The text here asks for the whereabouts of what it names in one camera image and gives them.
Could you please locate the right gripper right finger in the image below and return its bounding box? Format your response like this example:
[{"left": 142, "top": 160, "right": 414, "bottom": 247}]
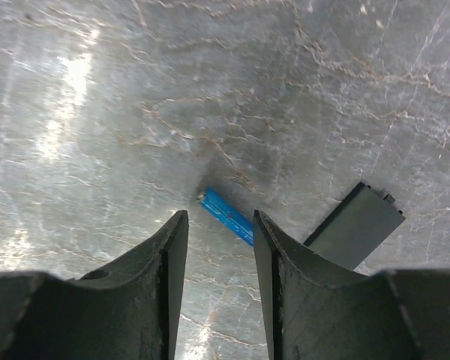
[{"left": 253, "top": 211, "right": 450, "bottom": 359}]

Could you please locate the blue battery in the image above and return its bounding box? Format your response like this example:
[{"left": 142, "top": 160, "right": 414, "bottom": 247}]
[{"left": 197, "top": 187, "right": 254, "bottom": 246}]

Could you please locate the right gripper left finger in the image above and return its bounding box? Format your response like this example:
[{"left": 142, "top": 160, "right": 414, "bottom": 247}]
[{"left": 0, "top": 210, "right": 188, "bottom": 359}]

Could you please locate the black battery cover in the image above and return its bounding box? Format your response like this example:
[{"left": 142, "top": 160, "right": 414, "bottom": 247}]
[{"left": 304, "top": 182, "right": 406, "bottom": 270}]

